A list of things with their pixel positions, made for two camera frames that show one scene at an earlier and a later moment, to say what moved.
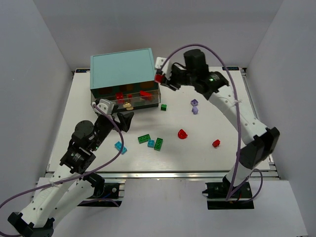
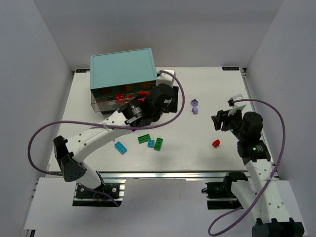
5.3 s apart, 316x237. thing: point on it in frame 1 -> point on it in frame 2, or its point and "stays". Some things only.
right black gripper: [170, 79] -> [224, 120]
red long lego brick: [145, 95] stays
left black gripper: [114, 119] -> [173, 98]
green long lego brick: [143, 138] stays
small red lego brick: [216, 143] stays
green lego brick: [158, 144] stays
